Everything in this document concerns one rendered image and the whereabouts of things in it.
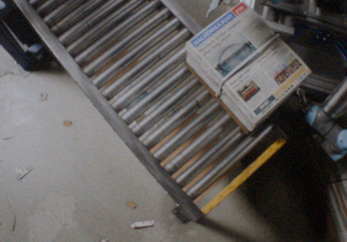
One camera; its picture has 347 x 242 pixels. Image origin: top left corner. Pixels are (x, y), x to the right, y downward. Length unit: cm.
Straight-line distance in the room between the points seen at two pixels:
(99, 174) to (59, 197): 28
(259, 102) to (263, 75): 10
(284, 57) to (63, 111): 148
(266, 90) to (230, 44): 21
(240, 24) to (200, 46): 17
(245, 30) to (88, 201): 140
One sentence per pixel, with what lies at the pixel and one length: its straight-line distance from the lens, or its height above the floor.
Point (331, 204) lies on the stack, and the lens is 224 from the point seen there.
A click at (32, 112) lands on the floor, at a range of 253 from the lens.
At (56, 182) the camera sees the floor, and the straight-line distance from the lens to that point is 240.
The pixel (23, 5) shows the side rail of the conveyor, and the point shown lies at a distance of 187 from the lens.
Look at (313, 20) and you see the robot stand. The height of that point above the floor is 73.
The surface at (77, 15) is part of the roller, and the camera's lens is 177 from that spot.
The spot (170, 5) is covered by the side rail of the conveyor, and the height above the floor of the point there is 80.
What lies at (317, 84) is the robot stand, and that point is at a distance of 236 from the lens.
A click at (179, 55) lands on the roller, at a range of 163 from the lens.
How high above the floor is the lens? 230
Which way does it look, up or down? 75 degrees down
